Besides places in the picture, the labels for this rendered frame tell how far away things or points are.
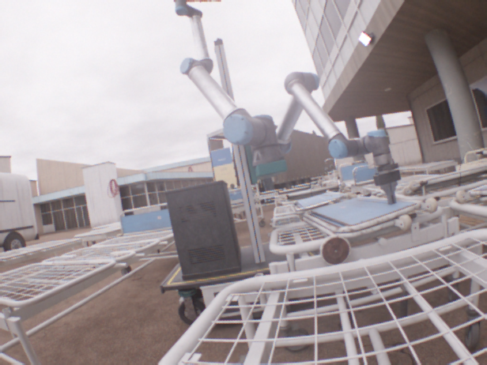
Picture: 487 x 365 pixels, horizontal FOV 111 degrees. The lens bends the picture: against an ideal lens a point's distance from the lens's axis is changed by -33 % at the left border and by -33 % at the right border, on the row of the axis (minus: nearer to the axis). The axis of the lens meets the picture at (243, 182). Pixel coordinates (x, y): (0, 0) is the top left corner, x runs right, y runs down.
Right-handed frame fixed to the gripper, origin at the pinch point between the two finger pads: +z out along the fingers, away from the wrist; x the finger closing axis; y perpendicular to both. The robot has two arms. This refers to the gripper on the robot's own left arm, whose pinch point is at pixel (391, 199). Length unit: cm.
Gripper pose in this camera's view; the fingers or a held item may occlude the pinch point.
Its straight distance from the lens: 127.2
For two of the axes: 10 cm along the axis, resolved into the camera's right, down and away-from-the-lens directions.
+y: 0.2, 0.2, 10.0
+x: -9.7, 2.4, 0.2
